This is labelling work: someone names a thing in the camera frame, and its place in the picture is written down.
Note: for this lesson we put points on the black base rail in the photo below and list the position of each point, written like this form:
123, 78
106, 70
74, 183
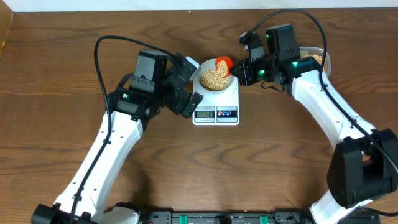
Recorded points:
236, 216

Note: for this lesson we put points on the soybeans in white bowl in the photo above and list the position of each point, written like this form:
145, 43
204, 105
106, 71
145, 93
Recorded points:
212, 81

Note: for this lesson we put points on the white round bowl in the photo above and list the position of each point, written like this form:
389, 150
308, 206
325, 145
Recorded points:
208, 64

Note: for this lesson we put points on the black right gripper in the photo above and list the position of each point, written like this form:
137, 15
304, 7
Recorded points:
245, 77

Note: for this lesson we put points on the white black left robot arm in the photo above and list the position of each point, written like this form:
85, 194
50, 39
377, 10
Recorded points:
124, 122

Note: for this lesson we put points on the pile of soybeans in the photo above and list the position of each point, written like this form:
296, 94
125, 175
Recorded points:
310, 62

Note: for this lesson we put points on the soybeans in orange scoop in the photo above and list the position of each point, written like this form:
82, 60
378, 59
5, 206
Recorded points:
222, 68

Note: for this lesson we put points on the orange measuring scoop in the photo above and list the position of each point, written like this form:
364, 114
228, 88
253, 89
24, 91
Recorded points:
228, 61

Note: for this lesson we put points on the white digital kitchen scale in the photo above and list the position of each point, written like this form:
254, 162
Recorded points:
220, 108

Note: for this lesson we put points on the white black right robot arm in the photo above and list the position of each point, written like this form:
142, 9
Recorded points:
364, 163

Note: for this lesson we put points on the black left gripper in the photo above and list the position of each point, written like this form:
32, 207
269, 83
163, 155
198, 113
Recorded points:
181, 96

